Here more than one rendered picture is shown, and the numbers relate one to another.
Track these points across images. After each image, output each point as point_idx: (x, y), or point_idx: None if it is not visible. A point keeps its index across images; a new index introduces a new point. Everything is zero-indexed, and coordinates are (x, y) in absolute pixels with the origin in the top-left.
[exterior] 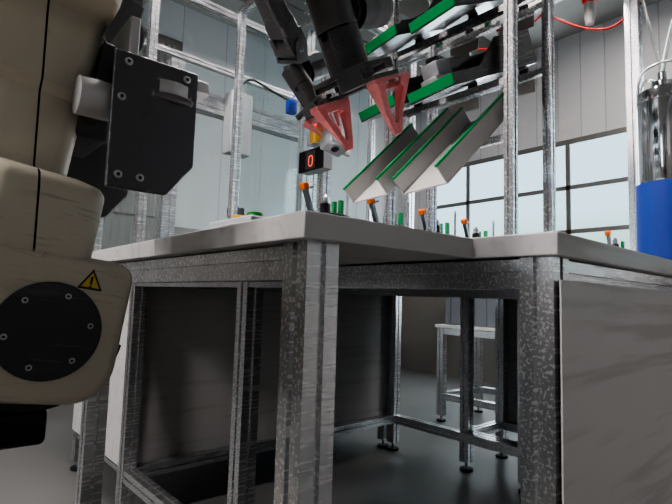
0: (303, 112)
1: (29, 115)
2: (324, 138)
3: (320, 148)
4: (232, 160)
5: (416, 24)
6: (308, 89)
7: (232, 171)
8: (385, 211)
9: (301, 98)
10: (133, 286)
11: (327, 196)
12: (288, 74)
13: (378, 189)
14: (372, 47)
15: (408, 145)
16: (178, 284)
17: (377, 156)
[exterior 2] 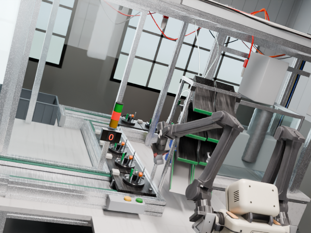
0: (159, 152)
1: None
2: (159, 161)
3: (157, 165)
4: (16, 95)
5: (210, 140)
6: (165, 145)
7: (16, 104)
8: (161, 182)
9: (162, 148)
10: (2, 217)
11: (137, 171)
12: (164, 141)
13: (179, 188)
14: (192, 137)
15: (191, 174)
16: (72, 223)
17: (172, 169)
